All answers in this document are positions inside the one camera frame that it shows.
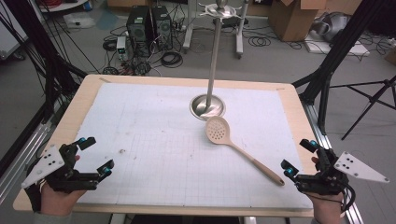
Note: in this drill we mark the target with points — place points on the silver grey bag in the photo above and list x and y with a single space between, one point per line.
333 26

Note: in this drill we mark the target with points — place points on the white metal stand frame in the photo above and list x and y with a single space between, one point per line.
188 31

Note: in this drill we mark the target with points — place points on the black computer tower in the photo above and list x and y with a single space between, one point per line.
138 31
163 29

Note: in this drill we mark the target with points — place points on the person's left hand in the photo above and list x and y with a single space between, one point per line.
57 202

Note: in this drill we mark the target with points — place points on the large cardboard box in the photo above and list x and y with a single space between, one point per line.
289 21

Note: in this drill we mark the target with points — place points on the beige slotted spoon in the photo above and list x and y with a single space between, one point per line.
218 130

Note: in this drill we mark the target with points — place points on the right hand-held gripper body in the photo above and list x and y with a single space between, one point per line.
330 182

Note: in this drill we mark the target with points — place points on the white round table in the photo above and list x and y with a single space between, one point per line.
62 6

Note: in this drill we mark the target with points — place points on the flat white box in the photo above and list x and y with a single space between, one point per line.
336 48

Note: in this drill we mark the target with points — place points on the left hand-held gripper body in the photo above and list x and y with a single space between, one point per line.
46 163

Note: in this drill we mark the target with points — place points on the black frame post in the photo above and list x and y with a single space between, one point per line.
342 40
37 31

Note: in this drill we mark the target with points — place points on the grey cabinet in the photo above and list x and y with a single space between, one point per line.
9 40

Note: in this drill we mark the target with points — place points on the aluminium rail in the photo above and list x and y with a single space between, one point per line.
311 115
18 155

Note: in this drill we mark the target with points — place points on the clear plastic bag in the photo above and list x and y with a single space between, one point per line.
79 20

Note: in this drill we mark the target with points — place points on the metal utensil rack stand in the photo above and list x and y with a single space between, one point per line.
213 62

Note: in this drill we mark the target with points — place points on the small grey power supply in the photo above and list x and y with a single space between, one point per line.
121 46

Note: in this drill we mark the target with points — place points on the person's right hand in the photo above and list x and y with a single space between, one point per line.
328 208

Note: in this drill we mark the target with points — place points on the black tripod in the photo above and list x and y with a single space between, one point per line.
370 101

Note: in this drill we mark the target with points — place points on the white gridded mat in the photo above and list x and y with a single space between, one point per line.
155 124

